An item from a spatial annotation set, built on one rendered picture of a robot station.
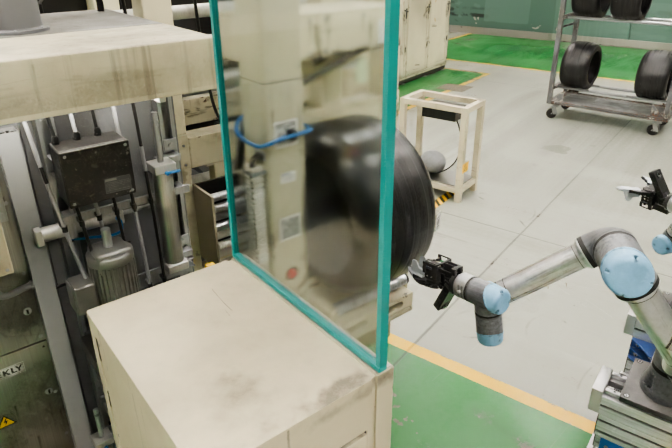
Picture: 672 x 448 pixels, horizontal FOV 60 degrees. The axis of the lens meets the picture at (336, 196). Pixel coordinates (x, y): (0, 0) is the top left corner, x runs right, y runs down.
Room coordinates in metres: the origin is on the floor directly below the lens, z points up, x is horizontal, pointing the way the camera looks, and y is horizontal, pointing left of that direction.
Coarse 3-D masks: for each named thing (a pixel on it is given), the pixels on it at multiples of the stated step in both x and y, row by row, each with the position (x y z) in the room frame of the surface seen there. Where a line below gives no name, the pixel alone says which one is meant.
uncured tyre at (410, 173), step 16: (400, 144) 1.68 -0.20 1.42; (400, 160) 1.63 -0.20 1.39; (416, 160) 1.66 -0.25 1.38; (400, 176) 1.59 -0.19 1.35; (416, 176) 1.62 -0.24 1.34; (400, 192) 1.56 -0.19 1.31; (416, 192) 1.59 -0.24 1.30; (432, 192) 1.63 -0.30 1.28; (400, 208) 1.54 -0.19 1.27; (416, 208) 1.57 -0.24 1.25; (432, 208) 1.61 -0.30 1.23; (400, 224) 1.52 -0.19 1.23; (416, 224) 1.56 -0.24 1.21; (432, 224) 1.61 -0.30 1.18; (400, 240) 1.52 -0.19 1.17; (416, 240) 1.56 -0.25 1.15; (400, 256) 1.53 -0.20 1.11; (416, 256) 1.59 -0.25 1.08; (400, 272) 1.59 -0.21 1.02
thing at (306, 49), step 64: (256, 0) 1.13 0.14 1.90; (320, 0) 0.97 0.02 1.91; (384, 0) 0.85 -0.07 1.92; (256, 64) 1.14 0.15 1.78; (320, 64) 0.97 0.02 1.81; (384, 64) 0.84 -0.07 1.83; (256, 128) 1.15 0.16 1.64; (320, 128) 0.98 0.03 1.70; (384, 128) 0.84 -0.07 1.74; (256, 192) 1.16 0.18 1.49; (320, 192) 0.98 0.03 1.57; (384, 192) 0.83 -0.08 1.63; (256, 256) 1.18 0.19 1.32; (320, 256) 0.98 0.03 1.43; (384, 256) 0.84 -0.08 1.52; (320, 320) 0.98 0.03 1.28; (384, 320) 0.84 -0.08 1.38
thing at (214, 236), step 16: (224, 176) 1.98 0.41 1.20; (208, 192) 1.94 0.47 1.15; (224, 192) 1.85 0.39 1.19; (208, 208) 1.82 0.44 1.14; (224, 208) 1.82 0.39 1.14; (208, 224) 1.83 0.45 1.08; (224, 224) 1.82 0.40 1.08; (208, 240) 1.84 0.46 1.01; (224, 240) 1.83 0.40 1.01; (208, 256) 1.85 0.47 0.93
